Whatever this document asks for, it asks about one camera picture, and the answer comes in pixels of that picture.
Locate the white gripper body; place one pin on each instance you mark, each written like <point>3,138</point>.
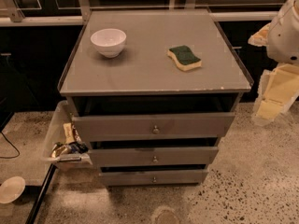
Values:
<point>284,37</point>

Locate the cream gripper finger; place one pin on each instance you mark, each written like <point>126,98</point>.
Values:
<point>277,91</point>
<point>259,39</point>

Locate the grey drawer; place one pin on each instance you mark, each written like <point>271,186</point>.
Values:
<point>145,127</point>
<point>119,157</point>
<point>153,177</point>

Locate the grey drawer cabinet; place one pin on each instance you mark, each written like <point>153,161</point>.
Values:
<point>143,80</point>

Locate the green yellow sponge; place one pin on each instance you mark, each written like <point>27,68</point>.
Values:
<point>184,58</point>

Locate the white ceramic bowl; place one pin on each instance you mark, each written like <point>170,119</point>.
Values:
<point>109,42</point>

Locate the snack packets in bin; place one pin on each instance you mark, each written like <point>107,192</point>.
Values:
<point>71,145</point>

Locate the metal railing frame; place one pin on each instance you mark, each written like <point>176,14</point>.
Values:
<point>76,12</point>

